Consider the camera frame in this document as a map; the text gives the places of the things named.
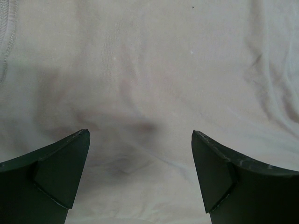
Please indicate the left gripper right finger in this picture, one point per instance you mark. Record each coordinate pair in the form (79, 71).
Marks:
(237, 189)

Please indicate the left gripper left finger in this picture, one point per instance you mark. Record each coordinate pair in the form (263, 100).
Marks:
(40, 187)

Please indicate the pink t-shirt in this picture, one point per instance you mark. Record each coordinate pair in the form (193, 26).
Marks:
(141, 76)

